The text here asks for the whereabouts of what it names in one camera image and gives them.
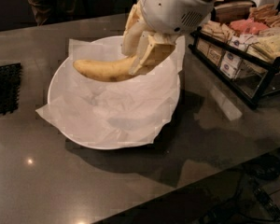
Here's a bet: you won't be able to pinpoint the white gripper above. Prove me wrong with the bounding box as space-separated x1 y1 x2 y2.
121 0 216 76

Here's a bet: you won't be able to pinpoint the yellow banana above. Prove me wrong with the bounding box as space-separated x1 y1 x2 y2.
72 55 157 83

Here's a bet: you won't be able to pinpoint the white bowl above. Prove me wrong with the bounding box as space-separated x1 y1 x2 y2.
47 35 181 150

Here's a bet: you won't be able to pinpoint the white paper liner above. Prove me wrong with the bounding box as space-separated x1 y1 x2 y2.
35 35 186 149

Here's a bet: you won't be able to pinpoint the black napkin dispenser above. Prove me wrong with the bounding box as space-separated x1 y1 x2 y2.
211 0 256 23

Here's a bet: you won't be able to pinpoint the white creamer packets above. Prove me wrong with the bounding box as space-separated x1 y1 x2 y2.
220 52 242 79

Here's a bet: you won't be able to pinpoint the person in dark clothes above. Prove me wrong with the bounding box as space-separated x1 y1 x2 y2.
27 0 77 26

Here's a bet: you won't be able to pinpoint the pink sugar packets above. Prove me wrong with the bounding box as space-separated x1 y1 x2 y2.
230 19 268 35

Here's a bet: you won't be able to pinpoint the black condiment caddy rack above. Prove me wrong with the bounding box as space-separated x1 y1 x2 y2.
189 28 280 109

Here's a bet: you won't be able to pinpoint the black grid mat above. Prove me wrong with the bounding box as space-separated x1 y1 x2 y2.
0 63 22 115

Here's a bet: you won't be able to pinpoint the black cables under table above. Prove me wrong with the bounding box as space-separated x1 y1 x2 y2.
199 159 280 224

